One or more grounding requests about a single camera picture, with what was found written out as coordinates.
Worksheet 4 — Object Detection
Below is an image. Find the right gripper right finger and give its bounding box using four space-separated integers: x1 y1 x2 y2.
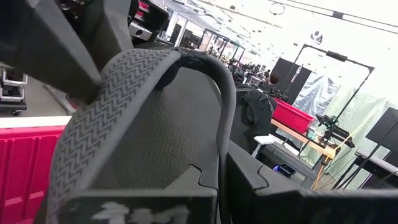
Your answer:
226 139 312 224

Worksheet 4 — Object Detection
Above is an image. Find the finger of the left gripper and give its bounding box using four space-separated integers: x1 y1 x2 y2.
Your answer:
57 0 135 71
0 0 104 104

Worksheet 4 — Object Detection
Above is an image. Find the black chair with jacket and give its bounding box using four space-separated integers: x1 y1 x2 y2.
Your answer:
229 83 278 154

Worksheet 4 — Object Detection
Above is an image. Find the background wooden table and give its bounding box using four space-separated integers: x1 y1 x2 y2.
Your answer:
270 118 339 160

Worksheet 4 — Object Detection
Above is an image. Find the clear plastic sheet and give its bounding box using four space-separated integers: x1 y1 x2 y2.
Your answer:
291 72 398 189

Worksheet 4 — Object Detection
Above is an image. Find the small white stool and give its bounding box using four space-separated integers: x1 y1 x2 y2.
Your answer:
250 134 276 159

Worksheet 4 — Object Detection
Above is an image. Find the yellow hanging cable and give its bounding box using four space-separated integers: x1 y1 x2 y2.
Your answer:
310 136 353 191

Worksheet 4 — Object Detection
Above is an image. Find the background person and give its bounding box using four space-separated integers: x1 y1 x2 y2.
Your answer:
266 70 281 87

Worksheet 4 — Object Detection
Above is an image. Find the black thong-strap sandal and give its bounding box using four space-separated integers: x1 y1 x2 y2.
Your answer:
34 48 237 224

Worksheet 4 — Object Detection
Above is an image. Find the background red bin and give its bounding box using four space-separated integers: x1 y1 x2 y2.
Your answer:
272 98 315 134

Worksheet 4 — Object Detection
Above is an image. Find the tall black frame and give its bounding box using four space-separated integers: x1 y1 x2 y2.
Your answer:
285 43 376 125

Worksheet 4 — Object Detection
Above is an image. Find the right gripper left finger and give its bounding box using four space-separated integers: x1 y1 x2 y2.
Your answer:
164 139 223 197

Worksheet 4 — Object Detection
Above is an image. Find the red plastic bin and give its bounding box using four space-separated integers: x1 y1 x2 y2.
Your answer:
0 125 67 224

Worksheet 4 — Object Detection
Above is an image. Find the ceiling ring lamp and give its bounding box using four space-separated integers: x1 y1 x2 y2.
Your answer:
268 1 286 16

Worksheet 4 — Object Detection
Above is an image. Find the black panel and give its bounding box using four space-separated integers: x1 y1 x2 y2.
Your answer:
364 107 398 154
271 57 312 104

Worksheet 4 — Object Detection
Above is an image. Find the blue-lit black device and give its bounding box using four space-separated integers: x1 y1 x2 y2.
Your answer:
272 163 297 179

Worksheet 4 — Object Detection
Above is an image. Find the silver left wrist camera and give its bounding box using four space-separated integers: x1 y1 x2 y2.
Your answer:
128 21 154 42

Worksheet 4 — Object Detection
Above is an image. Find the white wheeled cart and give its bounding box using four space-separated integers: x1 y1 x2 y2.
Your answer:
0 67 29 117

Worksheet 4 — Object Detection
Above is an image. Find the distant black frame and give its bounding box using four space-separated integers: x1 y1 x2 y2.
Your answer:
198 28 246 68

